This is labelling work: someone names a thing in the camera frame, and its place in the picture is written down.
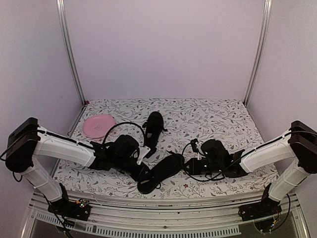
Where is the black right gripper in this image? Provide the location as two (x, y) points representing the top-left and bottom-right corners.
(183, 157), (223, 175)

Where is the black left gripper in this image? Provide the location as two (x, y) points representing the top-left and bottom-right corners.
(113, 156), (153, 182)

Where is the black canvas shoe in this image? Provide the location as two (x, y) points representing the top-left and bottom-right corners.
(137, 153), (185, 195)
(142, 111), (167, 150)

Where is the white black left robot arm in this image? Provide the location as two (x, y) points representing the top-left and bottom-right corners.
(0, 118), (150, 215)

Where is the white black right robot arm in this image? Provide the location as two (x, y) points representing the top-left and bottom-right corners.
(182, 120), (317, 216)

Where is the pink plastic plate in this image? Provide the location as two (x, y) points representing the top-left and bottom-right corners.
(82, 115), (115, 139)

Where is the floral patterned table mat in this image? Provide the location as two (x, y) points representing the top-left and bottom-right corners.
(53, 99), (278, 199)

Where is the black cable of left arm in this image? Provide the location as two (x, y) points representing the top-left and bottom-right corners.
(101, 121), (147, 149)

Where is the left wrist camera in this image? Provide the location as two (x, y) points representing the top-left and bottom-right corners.
(137, 146), (156, 165)

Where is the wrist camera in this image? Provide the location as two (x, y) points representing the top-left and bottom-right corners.
(137, 146), (156, 165)
(190, 138), (202, 161)

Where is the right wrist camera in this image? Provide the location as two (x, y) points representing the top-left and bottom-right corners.
(190, 138), (202, 161)

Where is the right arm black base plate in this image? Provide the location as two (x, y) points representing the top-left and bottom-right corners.
(238, 198), (282, 221)

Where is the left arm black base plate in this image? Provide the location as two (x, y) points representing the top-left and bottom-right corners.
(48, 198), (91, 221)

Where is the aluminium front rail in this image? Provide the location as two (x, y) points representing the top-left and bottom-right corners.
(23, 190), (312, 238)

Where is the left aluminium frame post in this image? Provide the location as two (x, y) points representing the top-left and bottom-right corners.
(56, 0), (86, 107)

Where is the aluminium frame post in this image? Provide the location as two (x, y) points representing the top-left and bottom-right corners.
(243, 0), (272, 108)
(56, 0), (86, 107)

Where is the right aluminium frame post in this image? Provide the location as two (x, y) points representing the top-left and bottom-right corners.
(243, 0), (272, 108)

